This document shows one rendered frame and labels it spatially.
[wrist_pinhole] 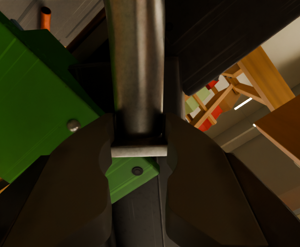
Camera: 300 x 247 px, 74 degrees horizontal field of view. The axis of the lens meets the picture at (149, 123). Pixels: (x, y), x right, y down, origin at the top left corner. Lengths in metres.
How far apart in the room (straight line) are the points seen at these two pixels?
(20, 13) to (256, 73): 0.81
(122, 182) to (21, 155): 0.09
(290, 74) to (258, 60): 9.06
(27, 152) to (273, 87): 0.91
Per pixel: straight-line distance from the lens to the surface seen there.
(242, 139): 7.70
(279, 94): 0.98
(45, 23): 0.60
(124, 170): 0.18
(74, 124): 0.16
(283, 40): 9.84
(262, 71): 0.95
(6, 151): 0.21
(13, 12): 0.56
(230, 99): 4.22
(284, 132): 0.61
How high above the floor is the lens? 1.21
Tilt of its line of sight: 6 degrees up
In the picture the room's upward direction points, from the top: 141 degrees clockwise
